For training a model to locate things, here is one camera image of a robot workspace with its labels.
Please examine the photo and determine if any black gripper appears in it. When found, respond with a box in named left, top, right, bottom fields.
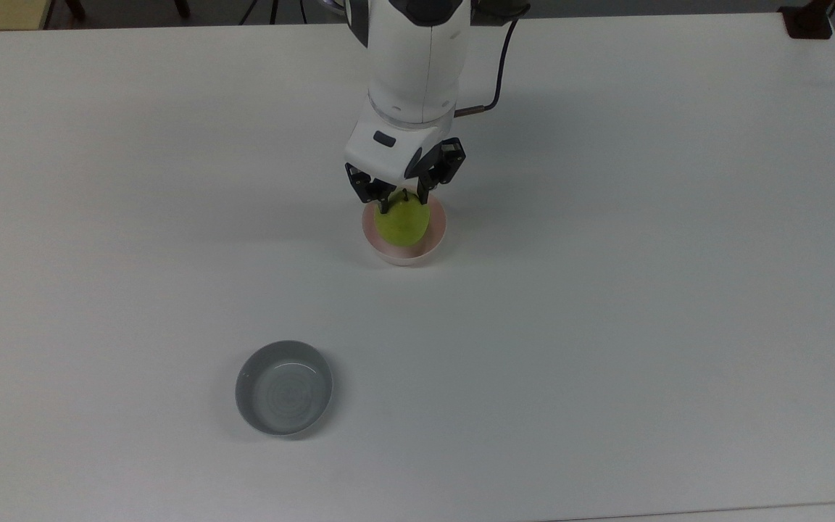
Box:
left=346, top=138, right=467, bottom=215

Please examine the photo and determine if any green apple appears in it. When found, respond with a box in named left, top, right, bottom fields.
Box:
left=375, top=190, right=431, bottom=248

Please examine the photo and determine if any pink bowl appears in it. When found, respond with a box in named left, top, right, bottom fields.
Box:
left=362, top=196, right=448, bottom=267

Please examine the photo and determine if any grey bowl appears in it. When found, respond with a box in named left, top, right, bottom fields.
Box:
left=235, top=340, right=334, bottom=437

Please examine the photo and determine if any black tripod stand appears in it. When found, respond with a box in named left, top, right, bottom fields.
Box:
left=238, top=0, right=311, bottom=26

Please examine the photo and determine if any black table clamp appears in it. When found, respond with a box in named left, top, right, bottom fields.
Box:
left=778, top=0, right=835, bottom=40

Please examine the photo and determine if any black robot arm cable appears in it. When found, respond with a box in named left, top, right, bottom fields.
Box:
left=454, top=16, right=521, bottom=118

